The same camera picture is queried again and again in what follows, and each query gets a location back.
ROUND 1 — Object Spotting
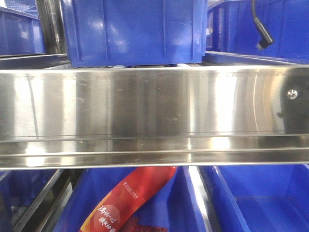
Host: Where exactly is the red snack package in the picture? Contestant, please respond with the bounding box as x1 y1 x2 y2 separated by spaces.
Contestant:
79 166 177 232

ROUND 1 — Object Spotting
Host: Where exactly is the stainless steel shelf rail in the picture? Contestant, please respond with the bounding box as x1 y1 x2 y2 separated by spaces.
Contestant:
0 65 309 170

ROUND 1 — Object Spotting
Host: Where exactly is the dark blue bin upper left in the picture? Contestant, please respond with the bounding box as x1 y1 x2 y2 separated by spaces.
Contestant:
0 7 46 56

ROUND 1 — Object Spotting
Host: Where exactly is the dark blue bin lower right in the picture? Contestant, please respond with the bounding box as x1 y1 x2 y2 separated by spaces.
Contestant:
199 164 309 232

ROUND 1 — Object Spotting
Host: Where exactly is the black cable with plug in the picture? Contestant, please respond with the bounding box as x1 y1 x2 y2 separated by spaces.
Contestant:
251 0 275 51

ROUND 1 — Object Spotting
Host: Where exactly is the dark blue bin lower middle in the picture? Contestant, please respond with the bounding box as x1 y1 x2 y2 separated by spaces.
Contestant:
54 166 207 232

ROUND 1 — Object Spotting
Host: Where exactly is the steel bar lower left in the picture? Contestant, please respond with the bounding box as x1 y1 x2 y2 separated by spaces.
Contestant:
11 169 83 232

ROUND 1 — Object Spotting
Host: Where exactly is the dark blue bin upper middle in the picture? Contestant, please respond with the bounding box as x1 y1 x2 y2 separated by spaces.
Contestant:
61 0 208 67

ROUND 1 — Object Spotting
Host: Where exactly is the dark blue bin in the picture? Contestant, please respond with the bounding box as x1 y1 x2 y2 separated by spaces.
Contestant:
199 164 309 232
206 0 309 63
54 166 207 232
61 0 208 67
0 7 46 56

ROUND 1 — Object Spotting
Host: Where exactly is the steel divider bar lower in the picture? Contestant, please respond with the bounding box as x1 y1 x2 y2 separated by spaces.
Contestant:
188 166 222 232

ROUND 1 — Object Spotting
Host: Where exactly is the dark blue bin upper right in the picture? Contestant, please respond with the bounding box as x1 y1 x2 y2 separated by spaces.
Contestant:
206 0 309 63

